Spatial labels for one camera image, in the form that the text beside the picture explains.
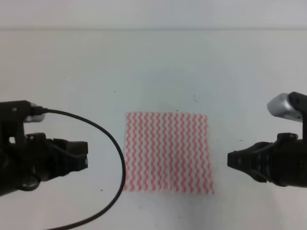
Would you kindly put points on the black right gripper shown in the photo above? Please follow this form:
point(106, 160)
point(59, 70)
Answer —
point(285, 161)

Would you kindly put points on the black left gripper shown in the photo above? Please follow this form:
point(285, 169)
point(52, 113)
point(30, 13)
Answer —
point(24, 168)

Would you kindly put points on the pink white wavy towel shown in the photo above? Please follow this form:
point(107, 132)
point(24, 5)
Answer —
point(167, 152)

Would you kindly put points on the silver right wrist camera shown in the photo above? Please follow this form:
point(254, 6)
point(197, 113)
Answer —
point(290, 106)

